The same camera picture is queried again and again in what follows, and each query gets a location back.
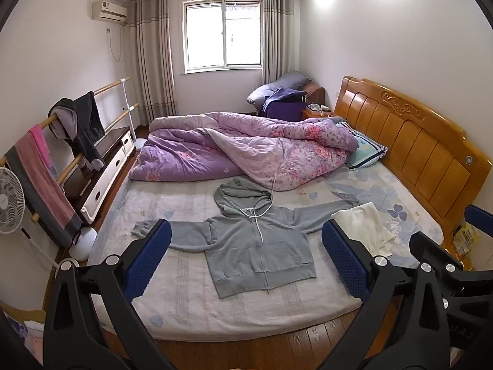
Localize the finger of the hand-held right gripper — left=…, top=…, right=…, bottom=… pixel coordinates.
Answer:
left=463, top=204, right=493, bottom=236
left=408, top=230, right=468, bottom=290

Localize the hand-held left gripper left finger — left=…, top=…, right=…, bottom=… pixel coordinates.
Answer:
left=43, top=219, right=178, bottom=370

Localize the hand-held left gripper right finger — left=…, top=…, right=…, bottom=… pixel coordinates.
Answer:
left=316, top=219, right=451, bottom=370

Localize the grey zip hoodie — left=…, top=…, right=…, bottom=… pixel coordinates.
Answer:
left=131, top=176, right=361, bottom=299

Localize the yellow packet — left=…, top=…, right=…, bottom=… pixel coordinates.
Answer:
left=451, top=223, right=479, bottom=258

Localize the white folded cloth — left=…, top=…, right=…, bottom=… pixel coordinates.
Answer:
left=330, top=202, right=397, bottom=258

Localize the floral bed sheet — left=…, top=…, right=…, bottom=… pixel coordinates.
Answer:
left=89, top=160, right=443, bottom=342

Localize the white low cabinet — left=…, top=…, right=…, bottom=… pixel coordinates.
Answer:
left=63, top=126, right=135, bottom=224

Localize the wooden bed headboard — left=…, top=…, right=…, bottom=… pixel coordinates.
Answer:
left=332, top=76, right=491, bottom=245

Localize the teal pillow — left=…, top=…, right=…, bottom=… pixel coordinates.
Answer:
left=335, top=121, right=388, bottom=170

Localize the purple floral quilt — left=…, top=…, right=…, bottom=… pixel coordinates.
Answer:
left=129, top=111, right=361, bottom=192

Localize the pink and grey towel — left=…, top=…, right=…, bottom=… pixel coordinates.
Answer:
left=4, top=124, right=83, bottom=249

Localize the cardboard box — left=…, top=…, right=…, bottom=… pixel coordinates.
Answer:
left=0, top=302, right=47, bottom=355

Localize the dark grey jacket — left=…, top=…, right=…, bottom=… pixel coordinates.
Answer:
left=48, top=92, right=105, bottom=171

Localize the wooden nightstand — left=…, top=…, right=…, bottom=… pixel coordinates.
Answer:
left=301, top=104, right=334, bottom=122

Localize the white standing fan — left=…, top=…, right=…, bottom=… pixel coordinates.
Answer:
left=0, top=167, right=60, bottom=269

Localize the purple storage box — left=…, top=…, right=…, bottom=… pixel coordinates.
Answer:
left=266, top=99, right=308, bottom=121

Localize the wooden bar rack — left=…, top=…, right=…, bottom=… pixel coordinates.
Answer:
left=0, top=78, right=140, bottom=268

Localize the grey striped curtain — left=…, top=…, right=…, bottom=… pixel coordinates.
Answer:
left=129, top=0, right=178, bottom=124
left=263, top=0, right=300, bottom=83

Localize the window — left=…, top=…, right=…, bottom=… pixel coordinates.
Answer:
left=182, top=0, right=264, bottom=73

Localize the white air conditioner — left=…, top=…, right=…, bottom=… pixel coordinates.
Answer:
left=92, top=0, right=128, bottom=24

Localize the air conditioner cable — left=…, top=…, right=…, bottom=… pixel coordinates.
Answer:
left=106, top=27, right=124, bottom=62

